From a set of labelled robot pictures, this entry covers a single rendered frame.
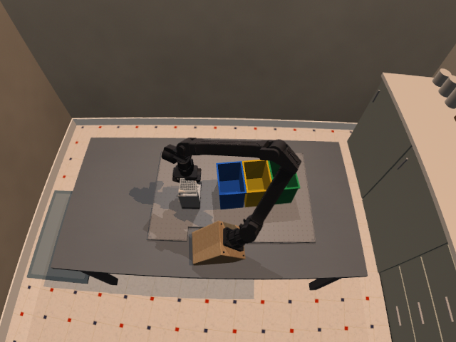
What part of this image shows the blue open bin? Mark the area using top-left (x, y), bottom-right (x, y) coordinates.
top-left (216, 161), bottom-right (247, 209)

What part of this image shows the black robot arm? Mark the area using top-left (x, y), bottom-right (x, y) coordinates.
top-left (162, 138), bottom-right (301, 252)

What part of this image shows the yellow recycle bin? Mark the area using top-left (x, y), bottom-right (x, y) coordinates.
top-left (242, 160), bottom-right (272, 207)

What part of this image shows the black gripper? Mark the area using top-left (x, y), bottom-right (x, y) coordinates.
top-left (172, 165), bottom-right (202, 183)

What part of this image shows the green returns bin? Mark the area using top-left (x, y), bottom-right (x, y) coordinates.
top-left (268, 161), bottom-right (300, 204)

